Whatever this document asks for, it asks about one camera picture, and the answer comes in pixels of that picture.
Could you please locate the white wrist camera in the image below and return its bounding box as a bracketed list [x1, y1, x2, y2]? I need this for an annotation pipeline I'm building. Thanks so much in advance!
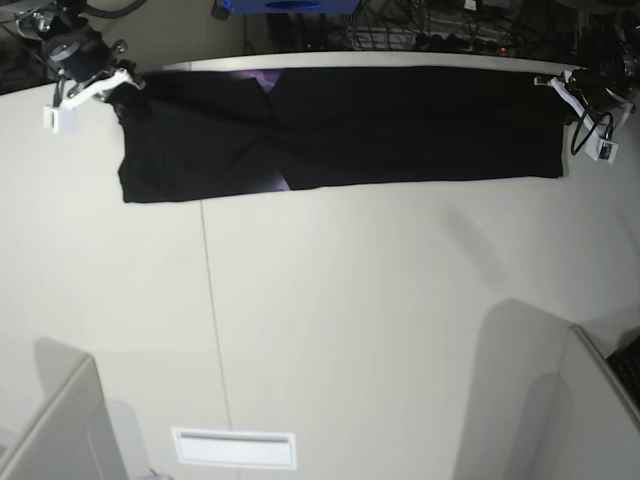
[42, 105, 77, 135]
[585, 137, 619, 164]

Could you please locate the black keyboard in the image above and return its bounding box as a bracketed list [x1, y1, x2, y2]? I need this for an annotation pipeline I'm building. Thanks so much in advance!
[607, 337, 640, 406]

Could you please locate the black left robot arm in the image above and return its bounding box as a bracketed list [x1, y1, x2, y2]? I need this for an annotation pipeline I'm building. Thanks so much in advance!
[534, 1, 639, 135]

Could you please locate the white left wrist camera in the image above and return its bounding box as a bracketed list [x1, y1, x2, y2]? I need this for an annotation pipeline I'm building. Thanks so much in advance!
[585, 137, 619, 164]

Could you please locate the blue box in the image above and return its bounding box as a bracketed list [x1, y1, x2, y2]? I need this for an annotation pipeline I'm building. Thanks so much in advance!
[221, 0, 360, 15]

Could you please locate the grey left partition panel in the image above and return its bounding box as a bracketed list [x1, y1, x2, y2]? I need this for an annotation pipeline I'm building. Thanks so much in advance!
[1, 354, 128, 479]

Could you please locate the black T-shirt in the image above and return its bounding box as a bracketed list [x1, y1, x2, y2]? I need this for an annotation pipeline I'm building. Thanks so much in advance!
[116, 67, 569, 204]

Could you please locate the grey partition panel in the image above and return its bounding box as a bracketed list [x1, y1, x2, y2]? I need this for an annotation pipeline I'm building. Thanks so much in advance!
[517, 327, 639, 479]
[1, 354, 128, 479]

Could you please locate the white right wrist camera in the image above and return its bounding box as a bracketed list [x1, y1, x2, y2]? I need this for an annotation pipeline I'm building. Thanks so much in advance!
[42, 105, 77, 135]

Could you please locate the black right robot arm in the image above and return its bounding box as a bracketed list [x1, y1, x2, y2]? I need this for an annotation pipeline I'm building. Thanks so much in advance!
[1, 1, 145, 108]

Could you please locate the black power strip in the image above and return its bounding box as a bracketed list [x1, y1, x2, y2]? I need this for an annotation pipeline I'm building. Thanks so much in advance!
[413, 33, 508, 55]

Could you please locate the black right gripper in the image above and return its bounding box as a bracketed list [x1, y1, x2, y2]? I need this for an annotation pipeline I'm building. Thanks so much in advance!
[42, 27, 145, 103]

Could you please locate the grey right partition panel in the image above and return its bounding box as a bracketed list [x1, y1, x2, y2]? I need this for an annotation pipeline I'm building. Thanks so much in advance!
[517, 327, 639, 479]

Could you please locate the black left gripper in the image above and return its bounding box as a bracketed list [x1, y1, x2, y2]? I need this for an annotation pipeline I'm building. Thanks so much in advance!
[533, 67, 638, 125]

